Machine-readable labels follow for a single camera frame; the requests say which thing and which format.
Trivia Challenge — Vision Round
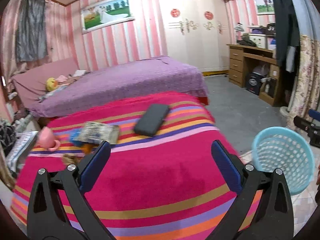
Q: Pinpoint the orange fruit peel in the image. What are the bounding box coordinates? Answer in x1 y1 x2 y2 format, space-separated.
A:
81 144 95 155

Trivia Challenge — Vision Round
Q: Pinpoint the patterned snack bag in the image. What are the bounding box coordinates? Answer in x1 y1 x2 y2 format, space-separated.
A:
78 121 120 145

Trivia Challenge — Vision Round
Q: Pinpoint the blue plastic wrapper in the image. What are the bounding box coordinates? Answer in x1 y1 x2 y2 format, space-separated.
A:
69 128 84 147

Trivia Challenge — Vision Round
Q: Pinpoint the floral curtain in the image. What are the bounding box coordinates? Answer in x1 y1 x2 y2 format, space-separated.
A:
287 35 319 130

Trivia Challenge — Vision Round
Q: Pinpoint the light blue plastic basket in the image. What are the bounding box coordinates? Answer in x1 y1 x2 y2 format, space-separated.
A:
252 126 315 196

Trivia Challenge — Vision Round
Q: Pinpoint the black rectangular case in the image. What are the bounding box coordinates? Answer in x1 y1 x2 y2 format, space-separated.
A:
133 103 170 137

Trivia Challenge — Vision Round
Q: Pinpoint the pink plastic cup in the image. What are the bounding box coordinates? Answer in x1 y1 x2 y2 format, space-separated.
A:
37 126 61 152

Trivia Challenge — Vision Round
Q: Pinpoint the wooden desk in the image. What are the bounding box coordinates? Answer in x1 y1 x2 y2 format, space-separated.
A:
228 44 281 106

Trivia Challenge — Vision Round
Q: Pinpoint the striped pink bed cover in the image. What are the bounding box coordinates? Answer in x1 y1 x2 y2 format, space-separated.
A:
10 92 236 239

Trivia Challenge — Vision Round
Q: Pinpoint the black box under desk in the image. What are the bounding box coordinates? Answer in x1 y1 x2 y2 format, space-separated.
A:
246 73 263 95

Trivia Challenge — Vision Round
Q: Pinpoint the yellow duck plush toy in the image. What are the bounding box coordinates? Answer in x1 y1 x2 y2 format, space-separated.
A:
46 77 59 92

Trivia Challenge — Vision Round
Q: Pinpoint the purple dotted bed cover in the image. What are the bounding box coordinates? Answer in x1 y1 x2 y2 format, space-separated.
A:
29 56 209 118

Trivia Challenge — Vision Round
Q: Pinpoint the dark hanging jacket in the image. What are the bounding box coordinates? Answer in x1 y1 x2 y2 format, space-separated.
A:
272 0 301 73

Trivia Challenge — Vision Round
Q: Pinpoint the pink headboard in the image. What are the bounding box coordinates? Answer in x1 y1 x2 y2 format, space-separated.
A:
11 58 79 108

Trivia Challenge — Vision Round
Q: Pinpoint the white storage box on desk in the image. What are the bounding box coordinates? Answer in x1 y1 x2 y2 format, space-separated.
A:
248 33 267 49

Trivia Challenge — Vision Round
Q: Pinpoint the desk lamp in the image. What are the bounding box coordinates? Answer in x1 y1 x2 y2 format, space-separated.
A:
234 22 244 44

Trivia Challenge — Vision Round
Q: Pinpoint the grey curtain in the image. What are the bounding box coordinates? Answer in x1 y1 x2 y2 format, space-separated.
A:
15 0 48 63

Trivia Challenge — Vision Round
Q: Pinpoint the white wardrobe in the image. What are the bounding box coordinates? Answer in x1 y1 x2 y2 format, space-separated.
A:
158 0 231 72

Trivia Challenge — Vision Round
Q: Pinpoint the wedding photo wall picture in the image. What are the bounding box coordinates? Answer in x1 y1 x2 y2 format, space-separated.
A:
81 0 135 34

